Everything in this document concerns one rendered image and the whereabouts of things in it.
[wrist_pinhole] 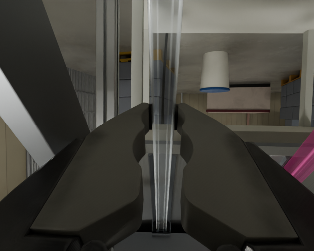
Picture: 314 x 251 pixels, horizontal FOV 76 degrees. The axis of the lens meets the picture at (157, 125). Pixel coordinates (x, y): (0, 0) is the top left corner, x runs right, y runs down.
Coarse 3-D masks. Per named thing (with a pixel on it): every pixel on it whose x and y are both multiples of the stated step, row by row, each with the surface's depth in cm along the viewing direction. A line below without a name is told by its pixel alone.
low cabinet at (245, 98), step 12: (240, 84) 605; (252, 84) 596; (264, 84) 588; (216, 96) 623; (228, 96) 613; (240, 96) 604; (252, 96) 595; (264, 96) 587; (216, 108) 624; (228, 108) 615; (240, 108) 606; (252, 108) 597; (264, 108) 588
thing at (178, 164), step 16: (176, 144) 22; (256, 144) 22; (272, 144) 22; (288, 144) 22; (144, 160) 17; (176, 160) 17; (288, 160) 17; (144, 176) 19; (176, 176) 19; (144, 192) 21; (176, 192) 21; (144, 208) 24; (176, 208) 24; (144, 224) 28; (176, 224) 28
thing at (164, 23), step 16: (160, 0) 8; (176, 0) 8; (160, 16) 8; (176, 16) 8; (160, 32) 8; (176, 32) 8; (160, 48) 9; (176, 48) 9; (160, 64) 9; (176, 64) 9; (160, 80) 10; (176, 80) 10; (160, 96) 11; (160, 112) 12; (160, 128) 13; (160, 144) 14; (160, 160) 15; (160, 176) 17; (160, 192) 19; (160, 208) 21; (160, 224) 25
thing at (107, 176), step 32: (96, 128) 9; (128, 128) 9; (96, 160) 7; (128, 160) 7; (64, 192) 6; (96, 192) 6; (128, 192) 6; (32, 224) 5; (64, 224) 5; (96, 224) 5; (128, 224) 6
